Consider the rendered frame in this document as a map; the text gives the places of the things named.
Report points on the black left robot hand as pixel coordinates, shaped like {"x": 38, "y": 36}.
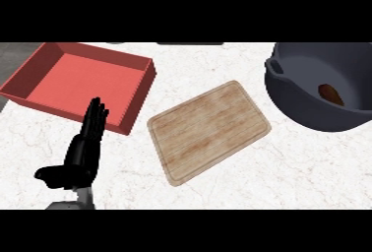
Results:
{"x": 87, "y": 149}

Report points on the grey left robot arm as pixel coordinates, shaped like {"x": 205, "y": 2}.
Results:
{"x": 82, "y": 199}

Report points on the wooden cutting board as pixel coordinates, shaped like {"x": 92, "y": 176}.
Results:
{"x": 209, "y": 131}

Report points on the dark grey pot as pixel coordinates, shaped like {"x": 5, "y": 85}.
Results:
{"x": 311, "y": 98}

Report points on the brown sweet potato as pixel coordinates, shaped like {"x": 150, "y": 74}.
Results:
{"x": 332, "y": 94}

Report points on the red square tray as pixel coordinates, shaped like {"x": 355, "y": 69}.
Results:
{"x": 85, "y": 83}

